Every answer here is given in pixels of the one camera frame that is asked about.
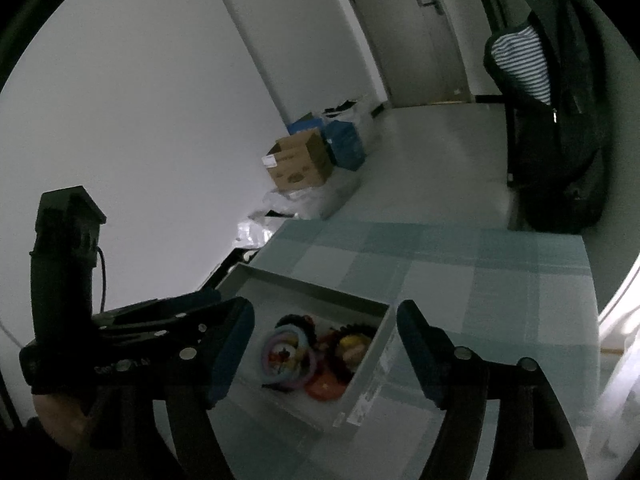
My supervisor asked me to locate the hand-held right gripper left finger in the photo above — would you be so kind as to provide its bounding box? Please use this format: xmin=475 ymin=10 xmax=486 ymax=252
xmin=70 ymin=297 xmax=256 ymax=480

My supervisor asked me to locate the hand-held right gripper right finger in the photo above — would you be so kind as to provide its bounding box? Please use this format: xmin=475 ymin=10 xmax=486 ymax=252
xmin=397 ymin=300 xmax=591 ymax=480

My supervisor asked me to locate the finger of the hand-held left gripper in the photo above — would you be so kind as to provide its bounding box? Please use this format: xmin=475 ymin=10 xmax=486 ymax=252
xmin=92 ymin=290 xmax=223 ymax=328
xmin=100 ymin=300 xmax=236 ymax=349

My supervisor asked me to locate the black hair tie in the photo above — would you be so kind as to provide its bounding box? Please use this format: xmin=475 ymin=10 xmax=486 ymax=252
xmin=276 ymin=312 xmax=319 ymax=349

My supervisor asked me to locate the purple hair tie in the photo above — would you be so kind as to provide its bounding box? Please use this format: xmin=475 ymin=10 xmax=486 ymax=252
xmin=259 ymin=325 xmax=319 ymax=392

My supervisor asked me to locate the white storage box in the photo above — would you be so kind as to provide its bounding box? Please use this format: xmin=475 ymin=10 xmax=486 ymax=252
xmin=216 ymin=262 xmax=401 ymax=431

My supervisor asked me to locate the red round badge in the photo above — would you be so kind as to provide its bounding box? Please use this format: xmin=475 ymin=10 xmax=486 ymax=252
xmin=305 ymin=370 xmax=349 ymax=402

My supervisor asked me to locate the person's left hand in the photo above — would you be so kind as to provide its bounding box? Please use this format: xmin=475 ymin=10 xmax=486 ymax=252
xmin=31 ymin=392 xmax=97 ymax=457

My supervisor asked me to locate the yellow hair accessory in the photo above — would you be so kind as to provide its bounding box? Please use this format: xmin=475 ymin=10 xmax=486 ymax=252
xmin=336 ymin=332 xmax=372 ymax=367

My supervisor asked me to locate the black scrunchie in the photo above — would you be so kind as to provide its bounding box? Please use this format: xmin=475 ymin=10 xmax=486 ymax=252
xmin=320 ymin=324 xmax=375 ymax=386

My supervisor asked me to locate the blue checkered tablecloth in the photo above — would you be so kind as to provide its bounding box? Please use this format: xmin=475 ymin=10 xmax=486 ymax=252
xmin=205 ymin=217 xmax=601 ymax=480

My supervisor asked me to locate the grey courier bag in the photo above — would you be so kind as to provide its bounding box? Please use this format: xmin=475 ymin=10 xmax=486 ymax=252
xmin=260 ymin=184 xmax=352 ymax=222
xmin=234 ymin=216 xmax=278 ymax=252

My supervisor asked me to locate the brown cardboard box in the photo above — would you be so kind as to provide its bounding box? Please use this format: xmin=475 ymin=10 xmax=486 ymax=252
xmin=262 ymin=127 xmax=335 ymax=192

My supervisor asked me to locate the blue cardboard box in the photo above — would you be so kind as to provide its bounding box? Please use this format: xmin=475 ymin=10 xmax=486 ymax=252
xmin=322 ymin=120 xmax=369 ymax=171
xmin=287 ymin=112 xmax=327 ymax=137

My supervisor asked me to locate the white plastic bag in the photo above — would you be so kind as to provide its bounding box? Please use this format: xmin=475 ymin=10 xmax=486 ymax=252
xmin=322 ymin=96 xmax=375 ymax=127

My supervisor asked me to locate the black jacket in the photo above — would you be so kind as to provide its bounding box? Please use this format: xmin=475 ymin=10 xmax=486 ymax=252
xmin=484 ymin=0 xmax=612 ymax=234

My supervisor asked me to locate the striped shirt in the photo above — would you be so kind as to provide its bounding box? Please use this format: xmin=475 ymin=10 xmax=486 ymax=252
xmin=490 ymin=25 xmax=554 ymax=106

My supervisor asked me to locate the grey door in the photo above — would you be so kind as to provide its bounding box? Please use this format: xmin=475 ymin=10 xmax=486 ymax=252
xmin=345 ymin=0 xmax=477 ymax=107

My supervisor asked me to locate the black cable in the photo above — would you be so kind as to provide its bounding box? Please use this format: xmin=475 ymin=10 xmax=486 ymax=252
xmin=95 ymin=246 xmax=109 ymax=312

